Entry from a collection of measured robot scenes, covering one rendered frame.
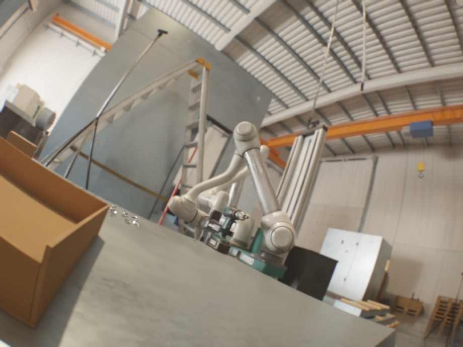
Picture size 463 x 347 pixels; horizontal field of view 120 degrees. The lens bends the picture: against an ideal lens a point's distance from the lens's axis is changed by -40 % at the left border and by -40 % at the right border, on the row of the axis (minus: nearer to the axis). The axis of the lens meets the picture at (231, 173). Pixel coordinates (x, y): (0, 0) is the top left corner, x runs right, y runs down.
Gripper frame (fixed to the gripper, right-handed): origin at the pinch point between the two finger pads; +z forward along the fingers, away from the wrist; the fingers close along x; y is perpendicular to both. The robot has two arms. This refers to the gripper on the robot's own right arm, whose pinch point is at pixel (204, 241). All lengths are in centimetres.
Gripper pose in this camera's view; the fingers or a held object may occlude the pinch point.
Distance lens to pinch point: 156.6
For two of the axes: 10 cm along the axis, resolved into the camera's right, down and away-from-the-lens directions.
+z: -3.9, 8.9, -2.5
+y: 8.4, 4.5, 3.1
